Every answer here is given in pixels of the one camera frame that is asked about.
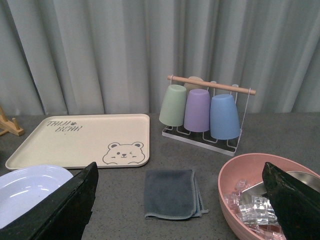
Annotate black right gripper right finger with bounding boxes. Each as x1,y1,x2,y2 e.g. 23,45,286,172
262,162,320,240

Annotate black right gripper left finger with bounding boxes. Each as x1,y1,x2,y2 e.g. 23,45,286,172
0,162,99,240

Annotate white round plate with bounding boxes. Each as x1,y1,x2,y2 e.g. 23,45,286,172
0,164,73,228

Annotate metal scoop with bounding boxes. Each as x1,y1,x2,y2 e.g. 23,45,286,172
239,171,320,205

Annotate clear ice cubes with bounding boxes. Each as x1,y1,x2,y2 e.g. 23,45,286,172
223,179,286,240

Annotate pink plastic bowl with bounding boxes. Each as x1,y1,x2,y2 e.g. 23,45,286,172
218,153,320,240

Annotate beige bear tray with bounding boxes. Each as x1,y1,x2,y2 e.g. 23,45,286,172
5,114,150,170

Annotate wooden dish rack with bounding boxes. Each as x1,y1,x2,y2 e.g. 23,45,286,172
0,107,25,136

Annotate blue plastic cup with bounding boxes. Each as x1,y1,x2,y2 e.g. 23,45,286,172
210,94,241,140

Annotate grey folded cloth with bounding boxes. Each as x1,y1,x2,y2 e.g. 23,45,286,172
144,169,209,221

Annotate purple plastic cup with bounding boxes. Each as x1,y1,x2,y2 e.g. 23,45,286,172
183,89,211,133

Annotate green plastic cup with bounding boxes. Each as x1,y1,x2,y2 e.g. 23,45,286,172
159,84,187,127

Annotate grey curtain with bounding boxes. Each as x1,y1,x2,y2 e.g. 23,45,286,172
0,0,320,115

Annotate beige plastic cup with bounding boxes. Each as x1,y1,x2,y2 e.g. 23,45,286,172
183,76,204,94

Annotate white wire cup rack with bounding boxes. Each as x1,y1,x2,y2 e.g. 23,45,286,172
162,75,256,156

